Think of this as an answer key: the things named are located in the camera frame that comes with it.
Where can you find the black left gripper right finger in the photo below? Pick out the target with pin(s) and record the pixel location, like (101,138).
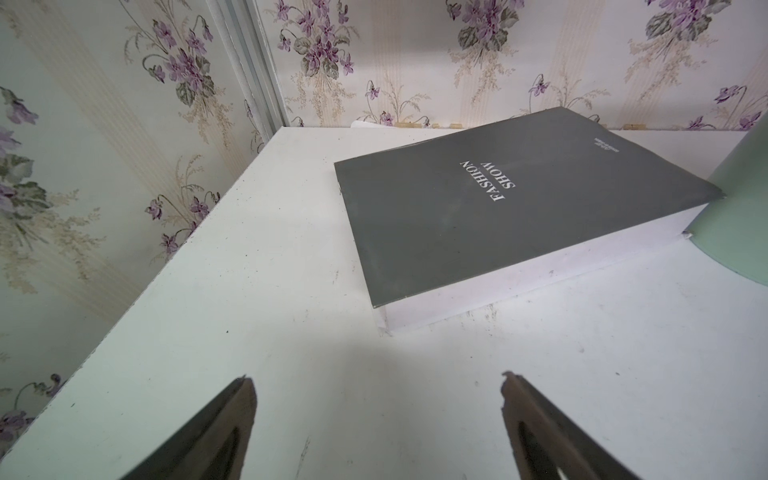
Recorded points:
(546,443)

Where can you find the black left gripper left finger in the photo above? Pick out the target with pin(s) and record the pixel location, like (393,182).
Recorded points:
(212,444)

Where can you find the mint green pen cup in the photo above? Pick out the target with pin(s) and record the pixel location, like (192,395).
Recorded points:
(733,231)

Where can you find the dark grey notebook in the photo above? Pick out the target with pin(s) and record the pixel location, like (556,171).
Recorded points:
(459,222)

